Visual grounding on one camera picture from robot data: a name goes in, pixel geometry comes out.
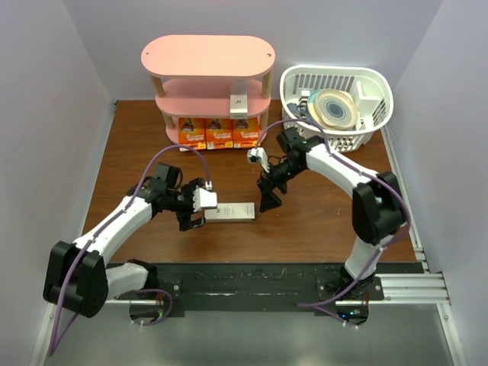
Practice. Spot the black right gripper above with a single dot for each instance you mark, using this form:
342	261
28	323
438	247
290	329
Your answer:
268	200

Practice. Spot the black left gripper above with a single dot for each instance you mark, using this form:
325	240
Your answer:
184	219

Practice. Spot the white Harry's razor box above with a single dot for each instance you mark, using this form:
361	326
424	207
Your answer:
231	212

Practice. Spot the orange Gillette razor box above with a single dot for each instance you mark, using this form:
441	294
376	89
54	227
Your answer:
245	132
219	133
191	132

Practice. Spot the grey white razor box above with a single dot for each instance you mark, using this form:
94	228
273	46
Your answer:
239	100

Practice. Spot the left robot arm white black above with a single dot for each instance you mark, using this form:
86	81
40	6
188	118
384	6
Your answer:
106	244

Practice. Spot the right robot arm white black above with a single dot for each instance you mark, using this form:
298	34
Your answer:
378	209

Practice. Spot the pink three-tier wooden shelf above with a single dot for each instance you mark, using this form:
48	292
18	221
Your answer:
192	75

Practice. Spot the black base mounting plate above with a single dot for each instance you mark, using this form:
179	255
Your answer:
237	287

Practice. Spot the stack of ceramic plates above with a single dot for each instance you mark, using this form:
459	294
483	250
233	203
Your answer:
331	109

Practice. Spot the white plastic basket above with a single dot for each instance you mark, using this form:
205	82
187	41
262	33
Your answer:
369	89

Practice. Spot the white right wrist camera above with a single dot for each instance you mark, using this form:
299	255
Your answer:
258	155

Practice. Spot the aluminium frame rail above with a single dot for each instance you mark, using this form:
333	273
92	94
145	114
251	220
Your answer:
411	288

